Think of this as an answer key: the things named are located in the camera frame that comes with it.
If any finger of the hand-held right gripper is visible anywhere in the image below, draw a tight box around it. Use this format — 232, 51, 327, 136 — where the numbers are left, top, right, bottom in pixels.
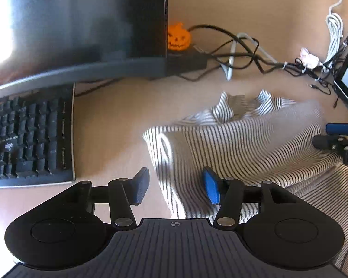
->
312, 135, 348, 151
326, 120, 348, 136

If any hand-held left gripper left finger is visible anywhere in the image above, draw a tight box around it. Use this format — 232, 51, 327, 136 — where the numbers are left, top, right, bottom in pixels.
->
58, 167, 150, 229

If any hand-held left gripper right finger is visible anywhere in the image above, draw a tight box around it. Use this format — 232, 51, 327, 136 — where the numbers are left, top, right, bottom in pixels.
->
202, 166, 300, 230

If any striped shirt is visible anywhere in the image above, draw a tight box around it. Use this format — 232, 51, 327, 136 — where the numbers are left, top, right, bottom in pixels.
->
143, 90, 348, 273

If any black keyboard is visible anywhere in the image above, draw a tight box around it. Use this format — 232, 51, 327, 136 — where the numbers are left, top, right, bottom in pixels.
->
0, 83, 76, 189

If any black desk hub box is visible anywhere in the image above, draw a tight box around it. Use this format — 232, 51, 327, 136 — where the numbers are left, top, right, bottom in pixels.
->
166, 45, 208, 75

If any orange pumpkin figure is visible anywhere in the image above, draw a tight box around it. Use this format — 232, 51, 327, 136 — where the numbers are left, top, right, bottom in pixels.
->
167, 22, 191, 52

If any curved black monitor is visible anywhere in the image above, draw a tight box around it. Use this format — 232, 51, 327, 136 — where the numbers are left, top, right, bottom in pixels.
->
0, 0, 168, 95

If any white coiled cable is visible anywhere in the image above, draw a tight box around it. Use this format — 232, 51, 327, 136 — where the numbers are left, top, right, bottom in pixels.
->
322, 0, 347, 73

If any black cable bundle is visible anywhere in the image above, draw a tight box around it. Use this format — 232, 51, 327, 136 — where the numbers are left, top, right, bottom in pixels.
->
178, 25, 348, 107

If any white looped cable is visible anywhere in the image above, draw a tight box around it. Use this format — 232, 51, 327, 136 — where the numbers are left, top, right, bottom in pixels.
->
222, 33, 279, 81

